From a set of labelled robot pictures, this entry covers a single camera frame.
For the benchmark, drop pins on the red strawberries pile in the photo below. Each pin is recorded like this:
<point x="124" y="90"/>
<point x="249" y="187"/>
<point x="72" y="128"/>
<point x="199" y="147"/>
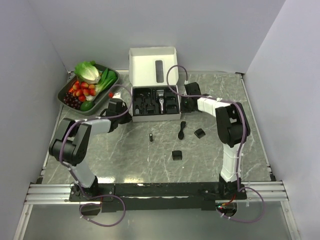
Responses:
<point x="83" y="91"/>

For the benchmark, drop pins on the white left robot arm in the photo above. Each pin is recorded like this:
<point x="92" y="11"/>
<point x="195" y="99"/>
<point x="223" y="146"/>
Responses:
<point x="71" y="139"/>

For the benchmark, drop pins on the green bok choy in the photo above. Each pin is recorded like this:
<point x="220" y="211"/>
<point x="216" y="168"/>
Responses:
<point x="107" y="79"/>

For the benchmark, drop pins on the dark purple grapes bunch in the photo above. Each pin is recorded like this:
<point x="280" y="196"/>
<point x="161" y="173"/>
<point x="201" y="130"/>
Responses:
<point x="72" y="101"/>

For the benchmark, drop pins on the black silver hair clipper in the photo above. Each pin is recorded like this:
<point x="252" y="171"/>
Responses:
<point x="161" y="99"/>

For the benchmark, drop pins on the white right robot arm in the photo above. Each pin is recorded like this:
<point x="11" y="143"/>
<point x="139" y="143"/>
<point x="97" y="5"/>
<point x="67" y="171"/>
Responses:
<point x="232" y="129"/>

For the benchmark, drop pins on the green lettuce head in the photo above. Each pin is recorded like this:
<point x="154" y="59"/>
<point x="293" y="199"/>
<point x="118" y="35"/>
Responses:
<point x="87" y="72"/>

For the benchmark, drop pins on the green lime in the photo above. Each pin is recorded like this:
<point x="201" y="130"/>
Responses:
<point x="86" y="106"/>

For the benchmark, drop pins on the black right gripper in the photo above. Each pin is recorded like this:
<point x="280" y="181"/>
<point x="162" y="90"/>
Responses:
<point x="183" y="110"/>

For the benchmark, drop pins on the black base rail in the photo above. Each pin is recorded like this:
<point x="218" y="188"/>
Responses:
<point x="158" y="196"/>

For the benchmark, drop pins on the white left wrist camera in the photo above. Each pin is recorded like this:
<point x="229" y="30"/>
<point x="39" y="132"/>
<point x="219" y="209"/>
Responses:
<point x="115" y="95"/>

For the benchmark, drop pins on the black comb guard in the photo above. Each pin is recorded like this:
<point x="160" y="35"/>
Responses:
<point x="177" y="155"/>
<point x="199" y="133"/>

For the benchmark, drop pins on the white clipper kit box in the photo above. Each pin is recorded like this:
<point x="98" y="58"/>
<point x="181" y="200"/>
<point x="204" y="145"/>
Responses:
<point x="148" y="67"/>

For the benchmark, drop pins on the dark grey food tray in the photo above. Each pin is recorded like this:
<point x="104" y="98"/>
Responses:
<point x="98" y="101"/>

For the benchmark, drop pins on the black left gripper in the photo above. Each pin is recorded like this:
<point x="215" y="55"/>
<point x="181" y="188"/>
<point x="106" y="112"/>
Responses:
<point x="128" y="118"/>

